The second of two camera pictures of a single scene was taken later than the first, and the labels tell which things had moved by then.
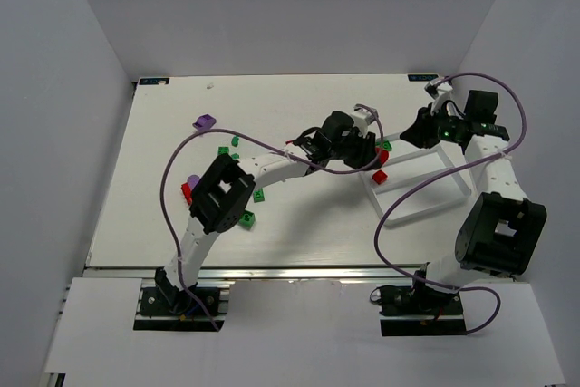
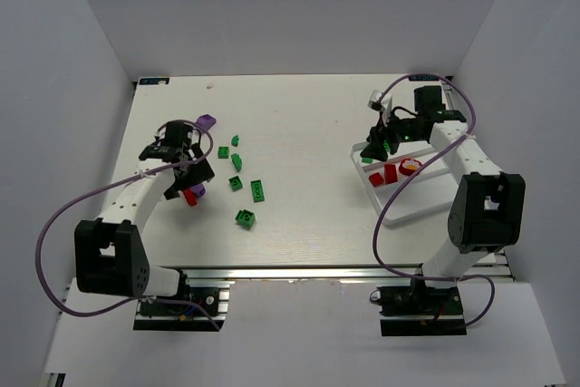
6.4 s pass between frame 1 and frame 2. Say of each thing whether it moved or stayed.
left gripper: moved
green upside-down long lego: stayed
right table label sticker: stayed
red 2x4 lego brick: moved
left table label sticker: stayed
